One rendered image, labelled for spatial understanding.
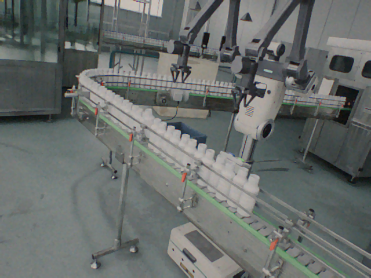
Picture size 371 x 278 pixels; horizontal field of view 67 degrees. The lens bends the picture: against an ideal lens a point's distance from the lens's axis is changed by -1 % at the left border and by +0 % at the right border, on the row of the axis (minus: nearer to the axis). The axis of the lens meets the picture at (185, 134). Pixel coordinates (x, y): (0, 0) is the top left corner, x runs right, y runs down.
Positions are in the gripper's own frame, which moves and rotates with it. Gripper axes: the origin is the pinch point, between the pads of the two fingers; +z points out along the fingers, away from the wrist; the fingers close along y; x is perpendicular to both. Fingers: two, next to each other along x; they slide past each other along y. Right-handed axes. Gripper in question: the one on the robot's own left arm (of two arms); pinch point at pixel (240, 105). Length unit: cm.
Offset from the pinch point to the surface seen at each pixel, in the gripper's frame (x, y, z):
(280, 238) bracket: -48, -25, 27
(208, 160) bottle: -4.0, -17.5, 23.0
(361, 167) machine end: 31, 347, 108
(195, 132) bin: 69, 42, 44
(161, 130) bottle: 31.6, -18.2, 22.6
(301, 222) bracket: -46, -10, 28
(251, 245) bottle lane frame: -36, -20, 42
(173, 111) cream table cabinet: 354, 245, 126
